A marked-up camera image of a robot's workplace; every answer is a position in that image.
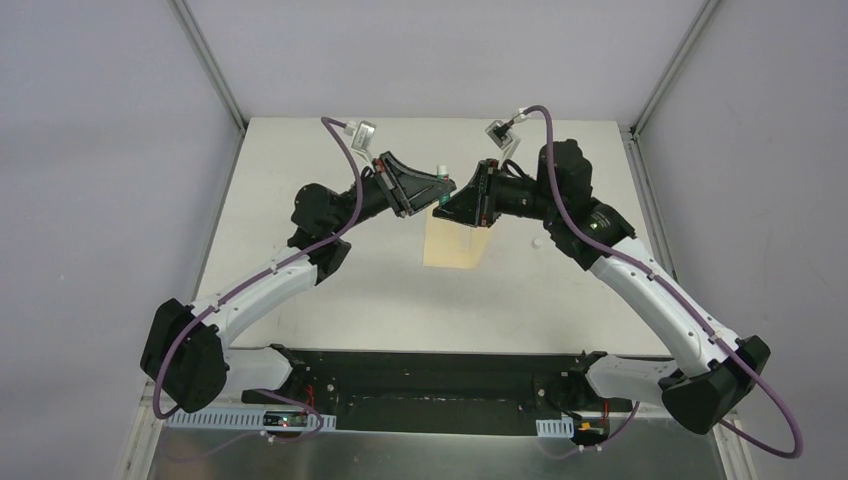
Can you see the green white glue stick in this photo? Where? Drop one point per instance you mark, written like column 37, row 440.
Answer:
column 443, row 174

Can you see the left white cable duct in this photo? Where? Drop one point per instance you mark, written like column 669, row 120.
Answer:
column 251, row 419

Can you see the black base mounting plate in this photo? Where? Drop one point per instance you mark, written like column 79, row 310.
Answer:
column 437, row 392

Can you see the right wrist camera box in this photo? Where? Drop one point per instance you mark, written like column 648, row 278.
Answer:
column 500, row 132

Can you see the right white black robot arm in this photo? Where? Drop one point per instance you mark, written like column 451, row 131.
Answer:
column 707, row 374

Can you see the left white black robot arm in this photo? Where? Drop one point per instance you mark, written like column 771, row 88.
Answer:
column 188, row 352

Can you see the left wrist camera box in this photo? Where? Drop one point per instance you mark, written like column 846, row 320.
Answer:
column 361, row 134

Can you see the cream paper envelope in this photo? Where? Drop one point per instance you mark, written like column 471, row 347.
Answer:
column 452, row 245

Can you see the right white cable duct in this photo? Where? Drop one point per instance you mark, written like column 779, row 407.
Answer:
column 562, row 427

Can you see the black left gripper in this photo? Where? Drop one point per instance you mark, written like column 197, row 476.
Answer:
column 392, row 185

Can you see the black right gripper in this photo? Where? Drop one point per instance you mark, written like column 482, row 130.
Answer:
column 469, row 204

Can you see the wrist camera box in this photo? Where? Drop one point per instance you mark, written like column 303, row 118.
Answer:
column 361, row 134
column 500, row 132

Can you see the white cable duct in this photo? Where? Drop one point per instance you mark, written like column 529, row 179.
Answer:
column 251, row 419
column 562, row 427

